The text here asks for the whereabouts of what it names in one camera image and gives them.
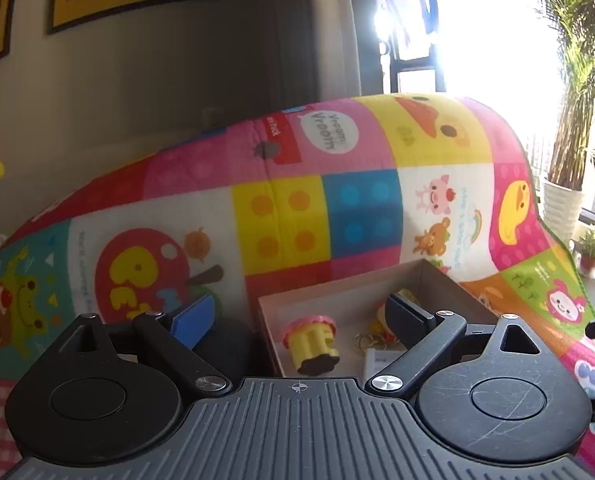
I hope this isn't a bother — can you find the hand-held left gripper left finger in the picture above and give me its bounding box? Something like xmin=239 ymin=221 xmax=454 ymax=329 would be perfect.
xmin=62 ymin=294 xmax=233 ymax=397

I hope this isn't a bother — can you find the yellow toy cup pink lid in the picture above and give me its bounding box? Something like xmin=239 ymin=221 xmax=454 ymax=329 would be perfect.
xmin=283 ymin=312 xmax=339 ymax=376

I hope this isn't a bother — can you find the small yellow keychain toy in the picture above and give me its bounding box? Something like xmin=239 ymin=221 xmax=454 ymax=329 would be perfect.
xmin=355 ymin=287 xmax=421 ymax=356

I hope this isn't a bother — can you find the tall potted palm plant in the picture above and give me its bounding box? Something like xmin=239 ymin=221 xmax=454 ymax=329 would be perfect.
xmin=522 ymin=0 xmax=595 ymax=253

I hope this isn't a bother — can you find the black plush toy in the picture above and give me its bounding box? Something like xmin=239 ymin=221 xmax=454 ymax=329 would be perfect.
xmin=197 ymin=317 xmax=266 ymax=383

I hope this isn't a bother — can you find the colourful printed play mat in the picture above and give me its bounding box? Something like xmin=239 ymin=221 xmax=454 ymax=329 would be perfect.
xmin=0 ymin=92 xmax=595 ymax=480

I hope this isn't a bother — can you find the hanging laundry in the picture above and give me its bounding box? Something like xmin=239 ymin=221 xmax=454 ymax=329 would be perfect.
xmin=375 ymin=0 xmax=441 ymax=53

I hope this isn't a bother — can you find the pink cardboard box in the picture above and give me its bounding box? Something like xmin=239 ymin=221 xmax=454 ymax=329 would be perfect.
xmin=257 ymin=259 xmax=503 ymax=380

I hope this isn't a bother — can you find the small potted plant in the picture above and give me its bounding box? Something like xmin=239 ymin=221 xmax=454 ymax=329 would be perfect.
xmin=572 ymin=220 xmax=595 ymax=278

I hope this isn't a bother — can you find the white rectangular case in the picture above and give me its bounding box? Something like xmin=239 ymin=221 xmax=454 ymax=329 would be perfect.
xmin=365 ymin=349 xmax=403 ymax=379

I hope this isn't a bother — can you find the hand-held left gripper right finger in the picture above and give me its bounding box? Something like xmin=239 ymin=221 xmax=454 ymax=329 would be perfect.
xmin=366 ymin=292 xmax=554 ymax=397

